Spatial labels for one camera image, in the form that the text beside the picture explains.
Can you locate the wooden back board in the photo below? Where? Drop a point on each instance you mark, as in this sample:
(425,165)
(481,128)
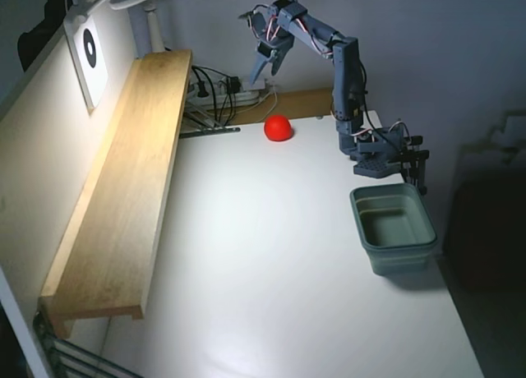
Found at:
(300,102)

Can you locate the red ball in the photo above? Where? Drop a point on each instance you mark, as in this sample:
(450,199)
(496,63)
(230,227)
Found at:
(278,128)

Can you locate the metal shelf rails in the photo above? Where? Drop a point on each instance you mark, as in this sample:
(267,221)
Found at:
(209,130)

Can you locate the black table clamp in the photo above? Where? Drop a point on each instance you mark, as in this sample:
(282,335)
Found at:
(419,164)

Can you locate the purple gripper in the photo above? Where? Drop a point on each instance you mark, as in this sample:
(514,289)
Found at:
(268,52)

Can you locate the grey plastic container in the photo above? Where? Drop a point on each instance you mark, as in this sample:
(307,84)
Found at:
(398,259)

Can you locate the white power strip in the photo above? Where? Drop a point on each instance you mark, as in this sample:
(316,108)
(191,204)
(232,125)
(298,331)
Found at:
(246,95)

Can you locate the white desk lamp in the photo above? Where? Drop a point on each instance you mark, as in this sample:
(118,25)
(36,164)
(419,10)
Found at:
(154,29)

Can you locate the black plug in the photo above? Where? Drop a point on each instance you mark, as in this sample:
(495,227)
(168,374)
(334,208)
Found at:
(233,84)

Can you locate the grey power adapter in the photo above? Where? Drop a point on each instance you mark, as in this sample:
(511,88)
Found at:
(245,83)

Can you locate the metal frame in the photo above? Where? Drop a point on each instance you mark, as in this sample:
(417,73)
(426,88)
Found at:
(82,355)

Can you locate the purple robot arm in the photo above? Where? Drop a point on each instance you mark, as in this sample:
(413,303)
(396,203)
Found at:
(345,74)

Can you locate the long wooden shelf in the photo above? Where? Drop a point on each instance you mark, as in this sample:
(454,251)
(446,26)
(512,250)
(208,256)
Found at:
(131,189)

